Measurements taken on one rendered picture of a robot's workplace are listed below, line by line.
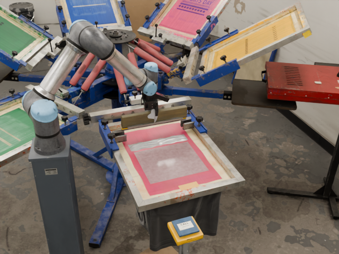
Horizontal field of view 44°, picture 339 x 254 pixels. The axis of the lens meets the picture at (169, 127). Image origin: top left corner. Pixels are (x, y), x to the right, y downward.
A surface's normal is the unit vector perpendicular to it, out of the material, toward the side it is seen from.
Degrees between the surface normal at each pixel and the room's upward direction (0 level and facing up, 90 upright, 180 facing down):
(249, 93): 0
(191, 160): 0
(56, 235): 90
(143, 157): 0
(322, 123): 90
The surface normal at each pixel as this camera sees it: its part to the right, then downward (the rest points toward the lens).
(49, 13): 0.36, 0.50
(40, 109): 0.09, -0.78
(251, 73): -0.91, 0.01
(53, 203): 0.15, 0.53
